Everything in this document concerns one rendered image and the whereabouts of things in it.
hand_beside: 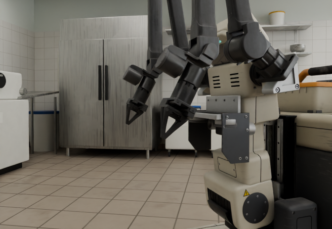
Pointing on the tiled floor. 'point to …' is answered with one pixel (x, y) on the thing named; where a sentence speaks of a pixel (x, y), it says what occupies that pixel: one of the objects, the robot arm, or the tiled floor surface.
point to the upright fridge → (104, 85)
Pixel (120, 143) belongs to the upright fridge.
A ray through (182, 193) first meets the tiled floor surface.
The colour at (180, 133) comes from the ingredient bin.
